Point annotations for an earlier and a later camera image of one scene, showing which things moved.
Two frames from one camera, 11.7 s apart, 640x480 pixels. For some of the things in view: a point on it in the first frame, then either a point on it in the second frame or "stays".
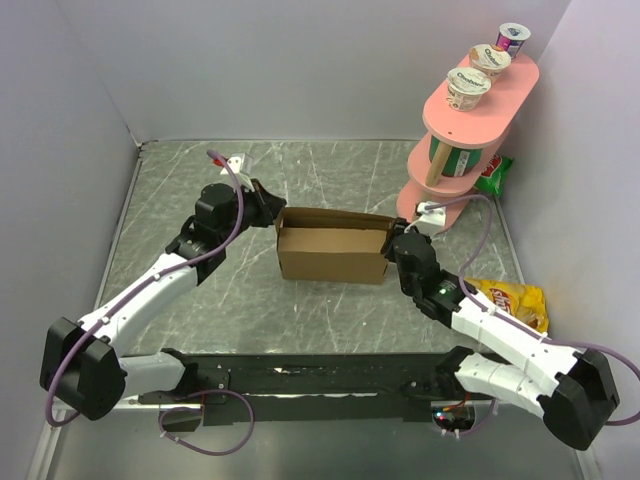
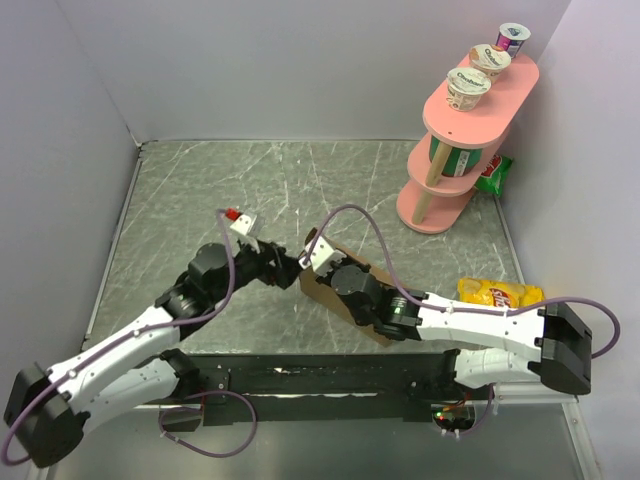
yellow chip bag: [525, 303] stays
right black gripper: [398, 226] -> [326, 279]
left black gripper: [267, 204] -> [285, 268]
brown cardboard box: [317, 244] -> [313, 291]
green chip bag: [491, 178] stays
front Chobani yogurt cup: [466, 88] stays
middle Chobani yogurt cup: [489, 58] stays
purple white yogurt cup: [511, 37] stays
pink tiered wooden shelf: [446, 167] stays
